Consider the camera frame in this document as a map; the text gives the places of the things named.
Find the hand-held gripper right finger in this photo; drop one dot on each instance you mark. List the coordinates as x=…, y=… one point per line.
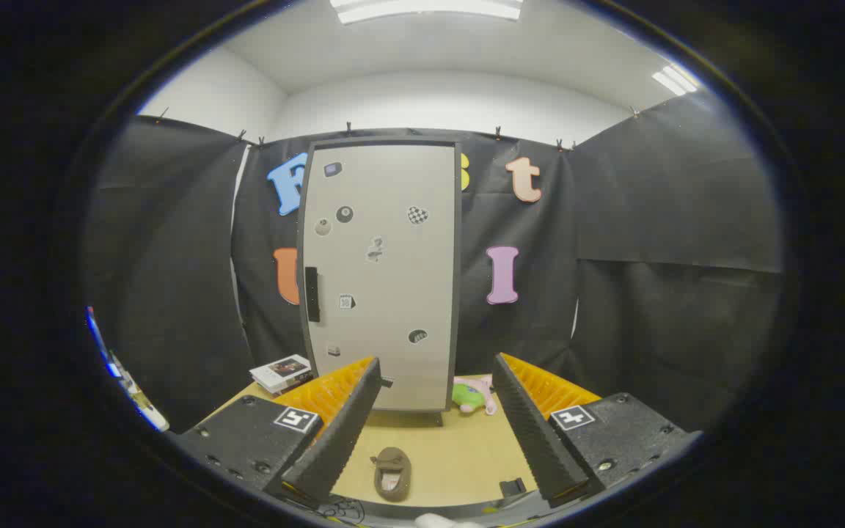
x=532, y=440

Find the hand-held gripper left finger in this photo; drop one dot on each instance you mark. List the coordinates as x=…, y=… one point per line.
x=342, y=440

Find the brown fuzzy slipper shoe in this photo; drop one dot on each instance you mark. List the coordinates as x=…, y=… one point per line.
x=392, y=477

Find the grey shoe cabinet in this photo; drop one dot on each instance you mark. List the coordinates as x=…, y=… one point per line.
x=458, y=293

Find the pink and green plush toy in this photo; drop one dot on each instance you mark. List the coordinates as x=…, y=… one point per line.
x=470, y=396

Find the stack of books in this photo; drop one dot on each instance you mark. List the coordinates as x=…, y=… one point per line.
x=282, y=372

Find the cluttered white side table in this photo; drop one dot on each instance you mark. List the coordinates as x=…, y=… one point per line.
x=144, y=407

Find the black backdrop cloth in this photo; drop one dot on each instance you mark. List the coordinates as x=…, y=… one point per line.
x=650, y=257

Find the blue picture card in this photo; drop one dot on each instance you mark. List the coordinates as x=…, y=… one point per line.
x=96, y=334

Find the small ceiling light panel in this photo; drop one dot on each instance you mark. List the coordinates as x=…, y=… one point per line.
x=675, y=78

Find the long ceiling light panel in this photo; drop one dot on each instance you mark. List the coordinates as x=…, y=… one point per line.
x=430, y=7

